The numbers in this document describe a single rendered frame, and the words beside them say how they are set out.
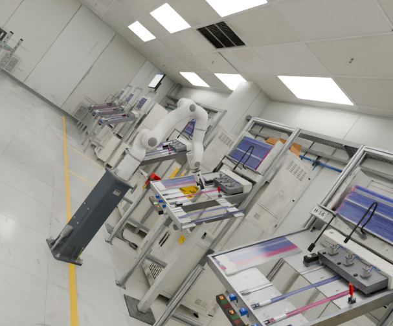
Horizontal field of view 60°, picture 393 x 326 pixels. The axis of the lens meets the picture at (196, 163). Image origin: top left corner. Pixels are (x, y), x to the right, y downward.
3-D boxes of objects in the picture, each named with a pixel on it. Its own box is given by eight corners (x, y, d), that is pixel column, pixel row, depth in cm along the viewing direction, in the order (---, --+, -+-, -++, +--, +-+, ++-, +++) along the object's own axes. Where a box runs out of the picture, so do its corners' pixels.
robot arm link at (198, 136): (210, 132, 261) (202, 169, 268) (203, 128, 276) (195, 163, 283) (199, 130, 258) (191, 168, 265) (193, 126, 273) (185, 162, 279)
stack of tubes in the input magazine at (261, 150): (254, 169, 293) (273, 145, 293) (228, 156, 338) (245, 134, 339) (264, 177, 298) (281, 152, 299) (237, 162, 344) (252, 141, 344)
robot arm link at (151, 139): (145, 147, 261) (151, 153, 247) (135, 136, 255) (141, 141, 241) (193, 106, 268) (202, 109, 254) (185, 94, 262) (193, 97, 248)
